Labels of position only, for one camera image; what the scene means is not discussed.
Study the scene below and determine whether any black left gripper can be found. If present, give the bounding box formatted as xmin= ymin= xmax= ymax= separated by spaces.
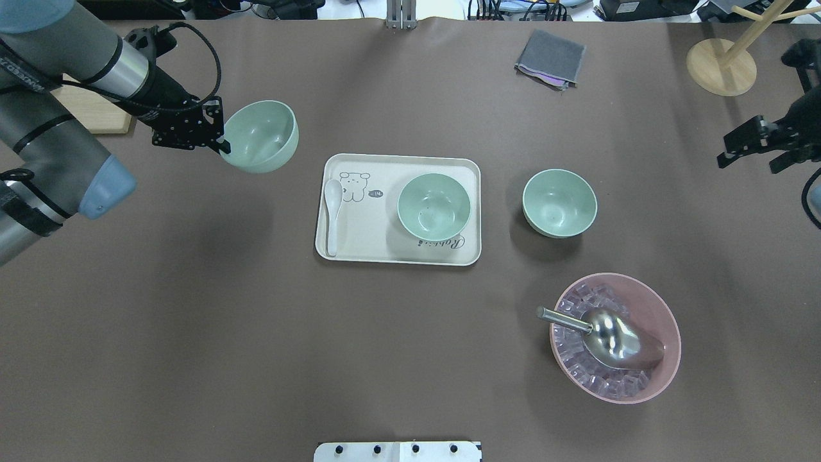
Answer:
xmin=121 ymin=26 xmax=232 ymax=155

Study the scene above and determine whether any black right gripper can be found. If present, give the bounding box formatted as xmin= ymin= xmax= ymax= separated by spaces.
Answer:
xmin=716 ymin=39 xmax=820 ymax=175

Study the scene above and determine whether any green bowl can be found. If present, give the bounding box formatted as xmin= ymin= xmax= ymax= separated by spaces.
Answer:
xmin=522 ymin=169 xmax=598 ymax=239
xmin=219 ymin=100 xmax=300 ymax=174
xmin=396 ymin=173 xmax=473 ymax=242

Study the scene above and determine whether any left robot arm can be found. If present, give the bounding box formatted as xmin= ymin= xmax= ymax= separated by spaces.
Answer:
xmin=1 ymin=1 xmax=231 ymax=263

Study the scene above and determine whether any wooden mug tree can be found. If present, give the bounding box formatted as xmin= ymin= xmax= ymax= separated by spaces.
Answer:
xmin=686 ymin=1 xmax=820 ymax=97

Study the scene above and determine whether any white ceramic spoon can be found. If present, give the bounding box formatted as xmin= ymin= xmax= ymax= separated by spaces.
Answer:
xmin=323 ymin=178 xmax=343 ymax=257

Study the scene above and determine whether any bamboo cutting board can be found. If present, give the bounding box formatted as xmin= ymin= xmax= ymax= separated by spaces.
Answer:
xmin=51 ymin=85 xmax=133 ymax=135

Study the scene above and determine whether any cream serving tray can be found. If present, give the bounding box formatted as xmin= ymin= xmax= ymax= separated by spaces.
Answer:
xmin=316 ymin=154 xmax=482 ymax=266

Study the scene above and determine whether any green bowl on tray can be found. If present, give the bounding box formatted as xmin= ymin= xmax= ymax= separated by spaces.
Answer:
xmin=396 ymin=173 xmax=473 ymax=242

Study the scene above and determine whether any pink bowl with ice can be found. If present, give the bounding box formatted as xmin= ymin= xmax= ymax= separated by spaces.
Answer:
xmin=550 ymin=273 xmax=681 ymax=404

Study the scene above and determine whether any grey folded cloth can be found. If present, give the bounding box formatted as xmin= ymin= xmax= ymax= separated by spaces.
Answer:
xmin=514 ymin=30 xmax=587 ymax=91

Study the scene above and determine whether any metal ice scoop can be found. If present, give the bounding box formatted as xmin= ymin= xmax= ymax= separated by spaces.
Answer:
xmin=536 ymin=306 xmax=664 ymax=370

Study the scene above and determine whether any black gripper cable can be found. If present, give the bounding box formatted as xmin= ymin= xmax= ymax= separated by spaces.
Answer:
xmin=802 ymin=168 xmax=821 ymax=230

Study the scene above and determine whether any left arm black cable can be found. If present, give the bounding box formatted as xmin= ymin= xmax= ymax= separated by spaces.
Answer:
xmin=148 ymin=22 xmax=223 ymax=116

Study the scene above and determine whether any aluminium frame post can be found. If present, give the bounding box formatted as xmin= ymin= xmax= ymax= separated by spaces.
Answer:
xmin=385 ymin=0 xmax=418 ymax=30

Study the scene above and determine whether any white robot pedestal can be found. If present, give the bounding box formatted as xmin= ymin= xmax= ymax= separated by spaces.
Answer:
xmin=313 ymin=440 xmax=483 ymax=461

